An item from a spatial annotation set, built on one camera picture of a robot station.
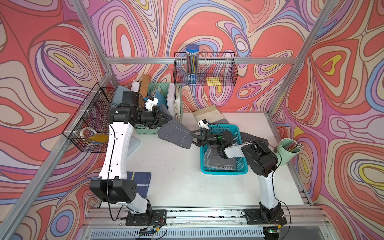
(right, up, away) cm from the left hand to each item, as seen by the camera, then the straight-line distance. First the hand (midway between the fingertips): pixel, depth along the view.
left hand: (172, 117), depth 67 cm
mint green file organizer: (-7, +13, +25) cm, 29 cm away
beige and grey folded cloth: (+24, +6, +50) cm, 56 cm away
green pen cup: (+64, -16, +17) cm, 68 cm away
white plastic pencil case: (-31, -16, +35) cm, 49 cm away
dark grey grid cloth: (+1, -7, +4) cm, 8 cm away
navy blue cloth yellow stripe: (-20, -35, +19) cm, 45 cm away
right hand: (+8, -11, +11) cm, 18 cm away
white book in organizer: (-25, +20, +21) cm, 39 cm away
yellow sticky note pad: (+22, +24, +23) cm, 40 cm away
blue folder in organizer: (-11, +14, +28) cm, 33 cm away
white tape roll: (-41, -5, 0) cm, 41 cm away
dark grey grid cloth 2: (+47, -12, +34) cm, 59 cm away
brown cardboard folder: (-20, +19, +22) cm, 35 cm away
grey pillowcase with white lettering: (+22, -24, +22) cm, 39 cm away
